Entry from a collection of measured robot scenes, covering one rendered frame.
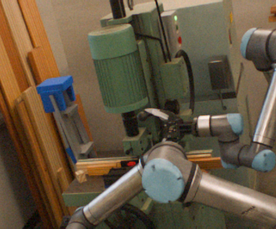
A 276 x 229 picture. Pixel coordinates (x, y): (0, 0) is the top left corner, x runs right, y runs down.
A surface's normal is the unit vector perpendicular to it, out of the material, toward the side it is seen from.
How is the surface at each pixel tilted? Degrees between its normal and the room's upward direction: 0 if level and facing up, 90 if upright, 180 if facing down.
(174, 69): 90
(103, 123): 90
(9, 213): 90
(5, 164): 90
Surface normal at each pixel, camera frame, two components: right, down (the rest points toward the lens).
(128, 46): 0.64, 0.18
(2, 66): 0.94, -0.14
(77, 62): -0.22, 0.41
